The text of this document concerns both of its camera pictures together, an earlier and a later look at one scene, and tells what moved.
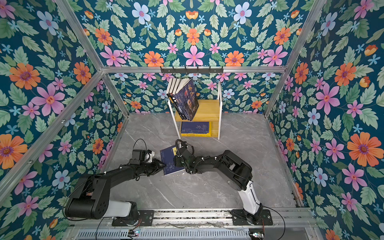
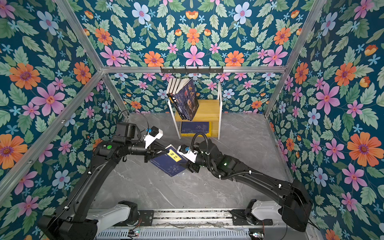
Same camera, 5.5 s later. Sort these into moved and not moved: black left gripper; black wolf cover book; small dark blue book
Moved: black left gripper
Not moved: black wolf cover book; small dark blue book
